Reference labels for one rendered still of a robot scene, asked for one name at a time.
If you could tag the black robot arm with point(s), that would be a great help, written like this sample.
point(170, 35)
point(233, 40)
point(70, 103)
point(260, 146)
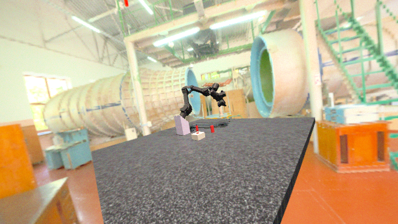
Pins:
point(187, 108)

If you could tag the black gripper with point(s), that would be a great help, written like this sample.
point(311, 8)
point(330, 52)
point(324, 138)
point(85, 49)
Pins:
point(221, 101)

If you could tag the cream square block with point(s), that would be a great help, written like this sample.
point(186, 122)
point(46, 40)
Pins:
point(198, 136)

